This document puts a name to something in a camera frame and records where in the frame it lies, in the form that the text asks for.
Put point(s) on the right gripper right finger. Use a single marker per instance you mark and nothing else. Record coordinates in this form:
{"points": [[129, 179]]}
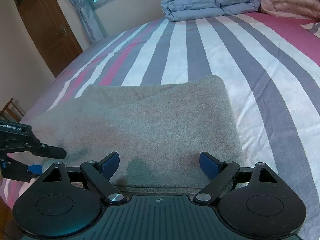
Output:
{"points": [[221, 174]]}

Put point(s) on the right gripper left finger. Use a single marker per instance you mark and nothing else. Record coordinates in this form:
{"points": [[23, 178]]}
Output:
{"points": [[98, 175]]}

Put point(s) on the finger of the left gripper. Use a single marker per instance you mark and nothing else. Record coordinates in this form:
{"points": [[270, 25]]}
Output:
{"points": [[44, 150], [15, 170]]}

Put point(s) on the small wooden chair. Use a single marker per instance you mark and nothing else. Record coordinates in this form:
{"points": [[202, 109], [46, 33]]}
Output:
{"points": [[11, 112]]}

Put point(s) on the brown wooden door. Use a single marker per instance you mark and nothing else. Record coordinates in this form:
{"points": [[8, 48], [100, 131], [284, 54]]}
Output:
{"points": [[50, 32]]}

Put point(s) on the striped bed sheet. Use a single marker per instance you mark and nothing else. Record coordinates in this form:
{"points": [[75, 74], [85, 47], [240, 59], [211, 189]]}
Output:
{"points": [[270, 69]]}

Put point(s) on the left grey-blue curtain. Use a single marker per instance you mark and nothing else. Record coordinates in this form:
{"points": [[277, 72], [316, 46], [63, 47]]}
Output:
{"points": [[91, 24]]}

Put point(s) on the folded pink quilt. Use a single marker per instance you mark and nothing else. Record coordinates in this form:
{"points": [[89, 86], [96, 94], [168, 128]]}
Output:
{"points": [[300, 9]]}

